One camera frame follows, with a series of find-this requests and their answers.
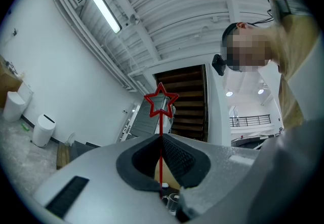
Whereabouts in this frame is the black balcony railing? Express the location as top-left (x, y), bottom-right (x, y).
top-left (229, 114), bottom-right (272, 128)

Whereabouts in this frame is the wooden cabinet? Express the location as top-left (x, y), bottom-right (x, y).
top-left (0, 55), bottom-right (24, 108)

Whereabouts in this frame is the person's khaki shirt torso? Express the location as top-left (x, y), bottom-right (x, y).
top-left (266, 0), bottom-right (324, 130)

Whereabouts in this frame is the red star stick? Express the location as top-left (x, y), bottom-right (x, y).
top-left (143, 82), bottom-right (179, 201)

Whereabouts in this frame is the black head-mounted camera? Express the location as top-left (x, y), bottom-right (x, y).
top-left (212, 53), bottom-right (227, 77)

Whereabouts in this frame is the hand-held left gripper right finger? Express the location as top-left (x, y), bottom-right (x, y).
top-left (161, 133), bottom-right (261, 223)

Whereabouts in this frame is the grey metal appliance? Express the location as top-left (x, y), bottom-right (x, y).
top-left (128, 96), bottom-right (174, 138)

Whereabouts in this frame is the white trash bin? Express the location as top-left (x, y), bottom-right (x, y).
top-left (32, 114), bottom-right (56, 148)
top-left (2, 90), bottom-right (27, 123)

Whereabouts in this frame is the long ceiling light fixture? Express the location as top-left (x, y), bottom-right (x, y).
top-left (88, 0), bottom-right (123, 34)

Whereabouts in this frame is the dark wooden staircase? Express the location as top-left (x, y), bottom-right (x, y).
top-left (153, 64), bottom-right (209, 143)

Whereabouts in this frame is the person's head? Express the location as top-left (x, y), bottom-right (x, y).
top-left (222, 21), bottom-right (282, 73)

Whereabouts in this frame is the clear glass cup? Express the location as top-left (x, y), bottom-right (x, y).
top-left (161, 193), bottom-right (181, 216)

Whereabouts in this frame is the grey shoulder strap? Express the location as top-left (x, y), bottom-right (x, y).
top-left (273, 0), bottom-right (313, 19)

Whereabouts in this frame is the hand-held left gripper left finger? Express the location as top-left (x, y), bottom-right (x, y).
top-left (32, 133), bottom-right (178, 224)

